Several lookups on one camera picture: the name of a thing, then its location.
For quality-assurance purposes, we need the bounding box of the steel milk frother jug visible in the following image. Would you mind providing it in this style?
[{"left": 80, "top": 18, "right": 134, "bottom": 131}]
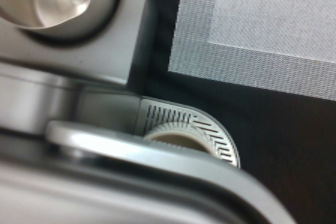
[{"left": 0, "top": 0, "right": 92, "bottom": 29}]

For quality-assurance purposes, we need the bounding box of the white ceramic mug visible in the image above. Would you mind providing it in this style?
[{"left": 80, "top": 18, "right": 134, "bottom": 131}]
[{"left": 145, "top": 122, "right": 217, "bottom": 155}]

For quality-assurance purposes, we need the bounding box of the grey woven placemat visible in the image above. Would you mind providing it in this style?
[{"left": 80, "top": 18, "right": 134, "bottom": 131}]
[{"left": 169, "top": 0, "right": 336, "bottom": 101}]

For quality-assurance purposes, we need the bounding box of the grey pod coffee machine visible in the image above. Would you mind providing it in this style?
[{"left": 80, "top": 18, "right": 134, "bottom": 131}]
[{"left": 0, "top": 0, "right": 298, "bottom": 224}]

